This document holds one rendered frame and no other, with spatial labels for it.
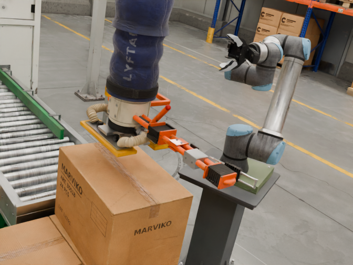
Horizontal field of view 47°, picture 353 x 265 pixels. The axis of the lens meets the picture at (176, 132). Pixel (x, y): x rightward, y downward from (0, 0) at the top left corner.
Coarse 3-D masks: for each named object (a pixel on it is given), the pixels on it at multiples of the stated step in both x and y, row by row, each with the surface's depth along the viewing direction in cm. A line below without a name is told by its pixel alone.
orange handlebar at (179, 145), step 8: (160, 96) 202; (152, 104) 191; (160, 104) 194; (168, 104) 197; (136, 120) 170; (168, 144) 155; (176, 144) 152; (184, 144) 153; (208, 160) 145; (224, 184) 134; (232, 184) 135
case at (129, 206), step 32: (64, 160) 195; (96, 160) 193; (128, 160) 199; (64, 192) 200; (96, 192) 169; (128, 192) 173; (160, 192) 177; (64, 224) 204; (96, 224) 171; (128, 224) 164; (160, 224) 175; (96, 256) 175; (128, 256) 172; (160, 256) 185
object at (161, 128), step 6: (150, 126) 160; (156, 126) 163; (162, 126) 165; (168, 126) 165; (150, 132) 162; (156, 132) 157; (162, 132) 157; (168, 132) 159; (174, 132) 161; (150, 138) 161; (156, 138) 159; (162, 144) 160
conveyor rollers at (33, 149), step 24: (0, 96) 346; (0, 120) 306; (24, 120) 311; (0, 144) 275; (24, 144) 278; (48, 144) 288; (72, 144) 291; (0, 168) 244; (24, 168) 253; (48, 168) 255; (24, 192) 229; (48, 192) 230
